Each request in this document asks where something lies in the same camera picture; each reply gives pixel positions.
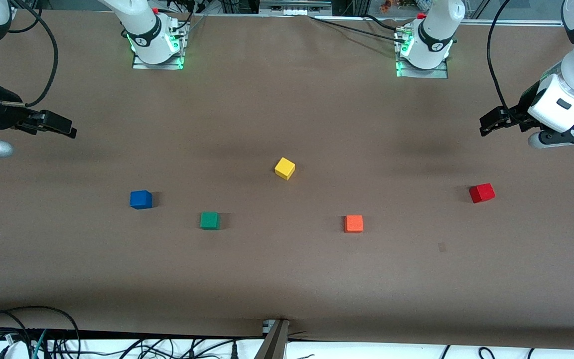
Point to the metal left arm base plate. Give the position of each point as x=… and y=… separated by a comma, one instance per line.
x=421, y=74

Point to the yellow wooden block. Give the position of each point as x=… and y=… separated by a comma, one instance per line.
x=284, y=168

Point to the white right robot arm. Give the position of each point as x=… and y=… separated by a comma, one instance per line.
x=142, y=30

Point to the brown table cover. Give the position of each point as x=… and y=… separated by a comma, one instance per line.
x=287, y=274

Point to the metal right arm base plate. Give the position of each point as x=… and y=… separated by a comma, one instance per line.
x=157, y=66

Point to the orange wooden block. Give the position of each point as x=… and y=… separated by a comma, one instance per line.
x=354, y=224

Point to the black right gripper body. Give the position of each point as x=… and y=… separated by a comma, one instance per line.
x=4, y=113

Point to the blue wooden block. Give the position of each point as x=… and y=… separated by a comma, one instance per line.
x=140, y=200

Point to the red wooden block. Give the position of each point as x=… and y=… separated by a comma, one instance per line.
x=482, y=193

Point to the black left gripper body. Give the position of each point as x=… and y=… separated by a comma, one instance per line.
x=520, y=112

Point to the white power strip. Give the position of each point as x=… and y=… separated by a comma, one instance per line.
x=292, y=10

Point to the aluminium frame rail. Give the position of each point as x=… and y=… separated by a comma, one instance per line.
x=516, y=22

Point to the green wooden block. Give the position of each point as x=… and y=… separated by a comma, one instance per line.
x=210, y=221

